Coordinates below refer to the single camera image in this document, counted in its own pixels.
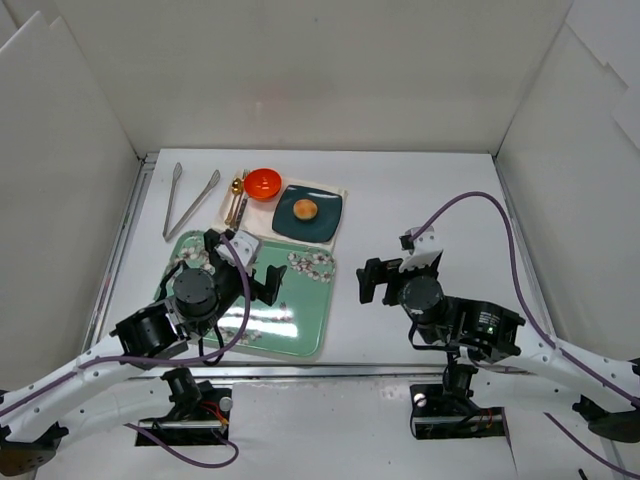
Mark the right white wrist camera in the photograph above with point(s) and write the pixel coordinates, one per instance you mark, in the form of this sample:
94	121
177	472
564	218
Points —
426	247

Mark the dark teal square plate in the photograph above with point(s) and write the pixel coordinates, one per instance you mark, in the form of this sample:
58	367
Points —
321	228

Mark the silver metal tongs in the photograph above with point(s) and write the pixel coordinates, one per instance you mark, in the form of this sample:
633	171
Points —
169	231

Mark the round bread bun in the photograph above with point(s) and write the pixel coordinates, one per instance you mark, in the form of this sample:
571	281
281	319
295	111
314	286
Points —
305	209

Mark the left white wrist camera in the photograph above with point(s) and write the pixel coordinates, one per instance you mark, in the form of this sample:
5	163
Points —
246	247

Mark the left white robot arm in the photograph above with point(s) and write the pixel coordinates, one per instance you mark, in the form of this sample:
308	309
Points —
138	372

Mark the orange bowl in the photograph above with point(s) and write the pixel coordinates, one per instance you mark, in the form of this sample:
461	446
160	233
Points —
263	184

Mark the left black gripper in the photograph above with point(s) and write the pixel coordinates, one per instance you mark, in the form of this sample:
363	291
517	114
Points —
245	280

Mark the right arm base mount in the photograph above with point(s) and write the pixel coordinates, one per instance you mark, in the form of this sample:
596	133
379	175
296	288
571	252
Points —
445	411

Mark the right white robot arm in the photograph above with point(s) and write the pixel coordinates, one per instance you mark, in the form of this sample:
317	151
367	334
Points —
496	358

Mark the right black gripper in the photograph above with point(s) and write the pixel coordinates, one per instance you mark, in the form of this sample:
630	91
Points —
388	275

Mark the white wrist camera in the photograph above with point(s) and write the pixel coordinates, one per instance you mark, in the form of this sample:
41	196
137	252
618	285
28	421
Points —
246	247
426	247

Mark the green floral tray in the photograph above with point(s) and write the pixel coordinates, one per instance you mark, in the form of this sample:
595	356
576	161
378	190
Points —
295	324

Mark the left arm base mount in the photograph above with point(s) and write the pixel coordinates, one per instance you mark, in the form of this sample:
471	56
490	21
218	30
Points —
199	414

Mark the gold spoon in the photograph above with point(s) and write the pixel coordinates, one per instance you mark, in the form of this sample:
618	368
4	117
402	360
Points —
237	189

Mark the dark handled knife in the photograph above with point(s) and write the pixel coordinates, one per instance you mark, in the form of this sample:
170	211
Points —
240	212

